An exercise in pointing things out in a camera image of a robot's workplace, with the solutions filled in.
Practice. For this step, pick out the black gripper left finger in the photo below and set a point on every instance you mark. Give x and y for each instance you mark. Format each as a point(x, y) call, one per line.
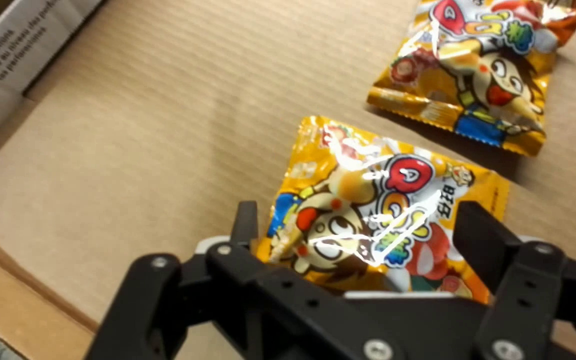
point(249, 226)

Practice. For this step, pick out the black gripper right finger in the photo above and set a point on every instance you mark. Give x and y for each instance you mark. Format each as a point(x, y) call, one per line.
point(494, 247)

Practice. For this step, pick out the yellow cartoon snack packet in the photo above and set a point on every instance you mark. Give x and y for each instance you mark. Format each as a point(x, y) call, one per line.
point(368, 200)
point(474, 81)

